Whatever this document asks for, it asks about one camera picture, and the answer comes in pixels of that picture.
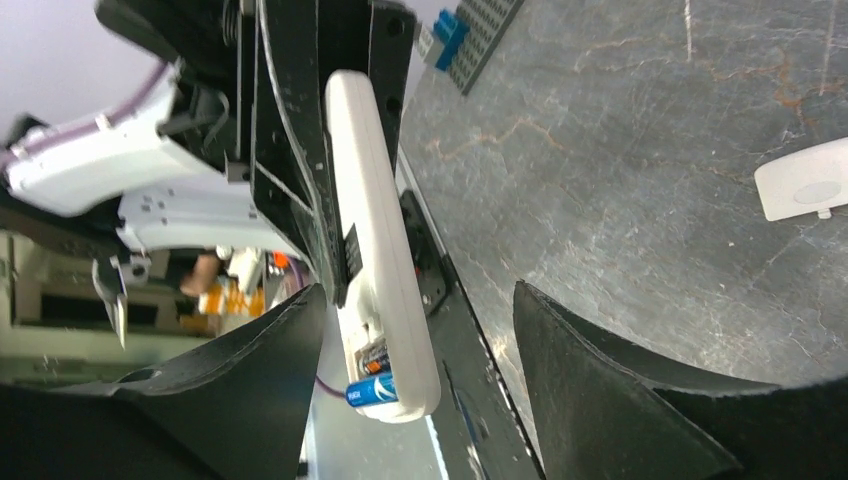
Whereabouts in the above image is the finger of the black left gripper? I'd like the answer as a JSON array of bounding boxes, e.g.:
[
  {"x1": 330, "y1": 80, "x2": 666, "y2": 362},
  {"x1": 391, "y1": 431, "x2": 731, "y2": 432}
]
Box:
[{"x1": 368, "y1": 1, "x2": 416, "y2": 153}]

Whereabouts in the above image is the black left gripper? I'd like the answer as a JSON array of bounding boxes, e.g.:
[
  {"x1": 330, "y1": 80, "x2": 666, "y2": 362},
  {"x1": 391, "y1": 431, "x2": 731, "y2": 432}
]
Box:
[{"x1": 95, "y1": 1, "x2": 347, "y2": 306}]

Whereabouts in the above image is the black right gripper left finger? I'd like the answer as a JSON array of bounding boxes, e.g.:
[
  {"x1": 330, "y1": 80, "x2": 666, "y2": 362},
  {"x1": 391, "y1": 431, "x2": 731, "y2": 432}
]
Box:
[{"x1": 1, "y1": 284, "x2": 327, "y2": 479}]

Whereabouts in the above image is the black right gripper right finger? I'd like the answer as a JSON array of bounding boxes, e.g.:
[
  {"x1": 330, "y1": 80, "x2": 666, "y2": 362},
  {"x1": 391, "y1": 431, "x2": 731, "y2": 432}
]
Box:
[{"x1": 513, "y1": 281, "x2": 847, "y2": 479}]

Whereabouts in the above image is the white remote control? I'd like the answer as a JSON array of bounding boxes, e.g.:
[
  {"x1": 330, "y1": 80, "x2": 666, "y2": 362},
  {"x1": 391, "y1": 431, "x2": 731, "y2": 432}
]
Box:
[{"x1": 325, "y1": 70, "x2": 441, "y2": 424}]

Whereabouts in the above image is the blue AAA battery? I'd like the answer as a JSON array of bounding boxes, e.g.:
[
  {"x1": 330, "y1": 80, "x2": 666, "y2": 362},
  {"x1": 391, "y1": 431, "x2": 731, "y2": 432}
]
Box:
[{"x1": 345, "y1": 373, "x2": 398, "y2": 408}]

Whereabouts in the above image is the white battery cover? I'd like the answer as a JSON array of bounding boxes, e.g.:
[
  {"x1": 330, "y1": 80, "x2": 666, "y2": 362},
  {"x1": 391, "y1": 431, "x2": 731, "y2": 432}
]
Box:
[{"x1": 754, "y1": 138, "x2": 847, "y2": 222}]

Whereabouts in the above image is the black AAA battery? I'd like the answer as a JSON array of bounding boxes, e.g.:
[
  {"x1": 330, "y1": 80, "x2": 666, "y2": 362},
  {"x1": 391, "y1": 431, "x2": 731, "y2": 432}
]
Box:
[{"x1": 357, "y1": 340, "x2": 391, "y2": 376}]

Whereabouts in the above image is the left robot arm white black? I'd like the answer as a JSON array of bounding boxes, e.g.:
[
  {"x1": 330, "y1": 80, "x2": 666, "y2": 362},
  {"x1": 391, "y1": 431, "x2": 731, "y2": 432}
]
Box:
[{"x1": 1, "y1": 1, "x2": 417, "y2": 307}]

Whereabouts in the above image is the blue lego brick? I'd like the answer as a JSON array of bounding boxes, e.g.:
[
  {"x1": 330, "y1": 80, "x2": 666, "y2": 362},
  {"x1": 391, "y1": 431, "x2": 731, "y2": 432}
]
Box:
[{"x1": 415, "y1": 9, "x2": 470, "y2": 72}]

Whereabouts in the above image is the grey lego baseplate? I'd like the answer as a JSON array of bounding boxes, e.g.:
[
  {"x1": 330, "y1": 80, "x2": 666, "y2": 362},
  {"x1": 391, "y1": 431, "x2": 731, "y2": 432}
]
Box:
[{"x1": 447, "y1": 0, "x2": 524, "y2": 96}]

